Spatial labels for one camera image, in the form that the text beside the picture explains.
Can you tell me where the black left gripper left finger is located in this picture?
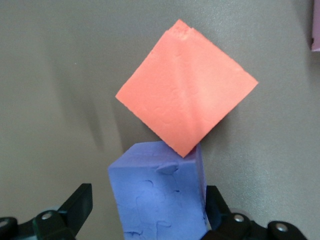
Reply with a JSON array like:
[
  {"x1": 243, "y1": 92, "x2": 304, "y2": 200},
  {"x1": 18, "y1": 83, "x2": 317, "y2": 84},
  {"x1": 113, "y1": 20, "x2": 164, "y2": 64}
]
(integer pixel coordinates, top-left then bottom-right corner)
[{"x1": 0, "y1": 183, "x2": 94, "y2": 240}]

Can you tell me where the pink foam block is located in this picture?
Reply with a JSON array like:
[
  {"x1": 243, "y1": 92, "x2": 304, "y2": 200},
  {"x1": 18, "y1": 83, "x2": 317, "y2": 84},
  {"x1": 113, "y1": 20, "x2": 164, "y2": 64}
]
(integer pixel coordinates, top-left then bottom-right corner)
[{"x1": 310, "y1": 0, "x2": 320, "y2": 53}]

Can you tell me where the orange foam block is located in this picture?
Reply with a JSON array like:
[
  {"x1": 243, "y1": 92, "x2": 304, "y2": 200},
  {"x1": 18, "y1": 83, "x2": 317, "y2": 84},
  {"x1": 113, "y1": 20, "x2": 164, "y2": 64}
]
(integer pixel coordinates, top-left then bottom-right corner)
[{"x1": 115, "y1": 18, "x2": 259, "y2": 159}]

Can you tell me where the purple foam block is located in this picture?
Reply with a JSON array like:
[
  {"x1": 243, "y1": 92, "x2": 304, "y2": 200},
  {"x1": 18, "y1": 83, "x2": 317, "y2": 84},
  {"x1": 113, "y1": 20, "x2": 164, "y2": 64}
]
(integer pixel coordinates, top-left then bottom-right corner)
[{"x1": 107, "y1": 140, "x2": 209, "y2": 240}]

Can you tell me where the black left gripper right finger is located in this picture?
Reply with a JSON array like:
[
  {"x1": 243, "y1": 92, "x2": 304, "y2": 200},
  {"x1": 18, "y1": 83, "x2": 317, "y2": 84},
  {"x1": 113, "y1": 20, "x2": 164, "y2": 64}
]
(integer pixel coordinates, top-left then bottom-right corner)
[{"x1": 203, "y1": 184, "x2": 311, "y2": 240}]

